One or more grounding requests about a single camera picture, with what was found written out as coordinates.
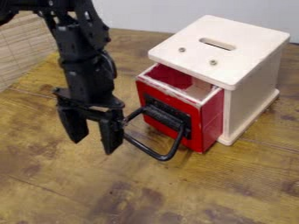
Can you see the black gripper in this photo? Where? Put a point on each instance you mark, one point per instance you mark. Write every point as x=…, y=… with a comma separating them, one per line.
x=87, y=98

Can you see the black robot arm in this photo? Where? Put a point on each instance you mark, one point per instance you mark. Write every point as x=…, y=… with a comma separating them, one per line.
x=80, y=34

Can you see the red drawer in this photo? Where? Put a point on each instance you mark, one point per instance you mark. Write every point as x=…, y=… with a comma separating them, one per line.
x=190, y=99

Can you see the white wooden cabinet box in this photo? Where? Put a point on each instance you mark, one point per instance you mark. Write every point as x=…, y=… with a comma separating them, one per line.
x=234, y=56

